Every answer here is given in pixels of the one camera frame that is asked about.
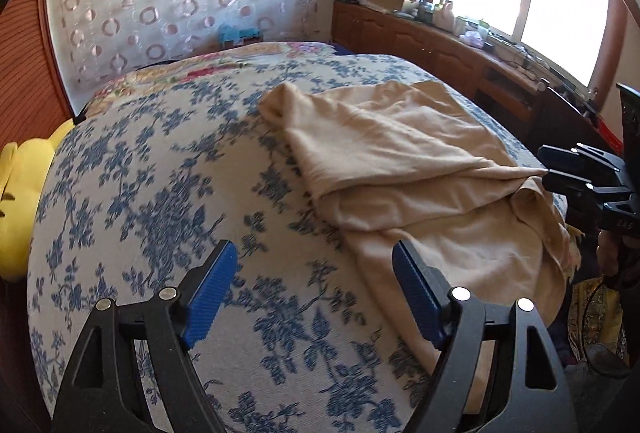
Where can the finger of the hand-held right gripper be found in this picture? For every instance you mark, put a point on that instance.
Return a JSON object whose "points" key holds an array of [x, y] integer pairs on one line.
{"points": [[560, 158], [567, 183]]}

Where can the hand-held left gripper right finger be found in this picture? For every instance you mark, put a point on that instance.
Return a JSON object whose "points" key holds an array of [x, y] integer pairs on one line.
{"points": [[417, 295]]}

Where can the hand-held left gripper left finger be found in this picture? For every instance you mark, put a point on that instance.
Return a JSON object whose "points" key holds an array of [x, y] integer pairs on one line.
{"points": [[210, 295]]}

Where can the beige t-shirt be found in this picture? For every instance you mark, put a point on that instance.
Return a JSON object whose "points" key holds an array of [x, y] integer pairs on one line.
{"points": [[400, 153]]}

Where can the dark desk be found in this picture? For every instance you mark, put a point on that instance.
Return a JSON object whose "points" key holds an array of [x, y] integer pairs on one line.
{"points": [[565, 113]]}

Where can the yellow patterned cloth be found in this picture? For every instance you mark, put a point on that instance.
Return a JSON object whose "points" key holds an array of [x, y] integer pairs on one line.
{"points": [[592, 313]]}

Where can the blue floral bedspread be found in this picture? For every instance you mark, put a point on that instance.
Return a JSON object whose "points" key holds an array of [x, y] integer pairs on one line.
{"points": [[150, 193]]}

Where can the wooden cabinet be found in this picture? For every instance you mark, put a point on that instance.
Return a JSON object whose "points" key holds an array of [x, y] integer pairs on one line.
{"points": [[400, 38]]}

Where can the yellow plush toy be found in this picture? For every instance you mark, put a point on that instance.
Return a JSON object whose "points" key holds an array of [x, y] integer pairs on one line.
{"points": [[20, 193]]}

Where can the colourful floral quilt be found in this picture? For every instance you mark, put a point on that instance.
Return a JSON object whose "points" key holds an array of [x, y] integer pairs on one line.
{"points": [[200, 68]]}

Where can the cardboard box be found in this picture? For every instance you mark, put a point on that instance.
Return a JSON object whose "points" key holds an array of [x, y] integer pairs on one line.
{"points": [[386, 0]]}

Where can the dark blue bed sheet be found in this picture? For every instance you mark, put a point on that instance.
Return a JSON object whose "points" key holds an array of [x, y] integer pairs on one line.
{"points": [[341, 49]]}

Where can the teal toy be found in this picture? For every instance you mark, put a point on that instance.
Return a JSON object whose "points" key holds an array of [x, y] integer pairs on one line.
{"points": [[239, 36]]}

